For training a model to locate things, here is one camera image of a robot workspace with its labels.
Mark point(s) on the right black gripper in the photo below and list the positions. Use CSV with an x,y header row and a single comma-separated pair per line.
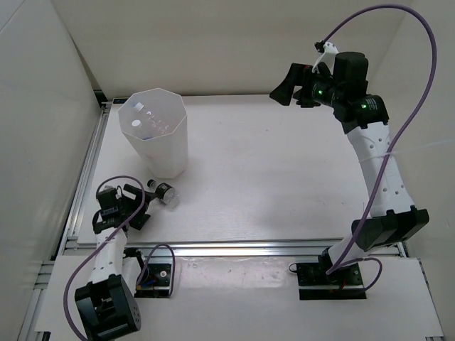
x,y
298,75

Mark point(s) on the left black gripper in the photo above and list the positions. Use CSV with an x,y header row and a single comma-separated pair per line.
x,y
141,217

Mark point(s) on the black label small bottle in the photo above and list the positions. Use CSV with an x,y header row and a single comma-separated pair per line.
x,y
166,193

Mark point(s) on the blue label plastic bottle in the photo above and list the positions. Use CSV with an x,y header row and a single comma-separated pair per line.
x,y
143,130

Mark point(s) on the clear unlabelled plastic bottle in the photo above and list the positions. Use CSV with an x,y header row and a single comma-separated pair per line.
x,y
144,114

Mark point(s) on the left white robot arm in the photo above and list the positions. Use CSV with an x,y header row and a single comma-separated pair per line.
x,y
106,304

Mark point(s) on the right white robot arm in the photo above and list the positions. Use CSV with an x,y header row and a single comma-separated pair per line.
x,y
390,215

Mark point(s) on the white octagonal plastic bin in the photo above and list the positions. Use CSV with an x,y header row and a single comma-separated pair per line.
x,y
165,156

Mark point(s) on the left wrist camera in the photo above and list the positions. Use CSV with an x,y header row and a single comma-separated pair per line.
x,y
107,198

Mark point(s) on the front aluminium rail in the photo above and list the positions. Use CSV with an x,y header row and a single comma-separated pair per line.
x,y
291,247

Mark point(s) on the left aluminium rail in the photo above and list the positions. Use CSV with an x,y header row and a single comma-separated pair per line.
x,y
74,218

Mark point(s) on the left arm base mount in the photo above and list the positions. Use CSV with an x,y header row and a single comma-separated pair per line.
x,y
157,282

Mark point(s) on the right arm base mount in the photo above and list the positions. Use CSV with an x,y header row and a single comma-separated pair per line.
x,y
315,285

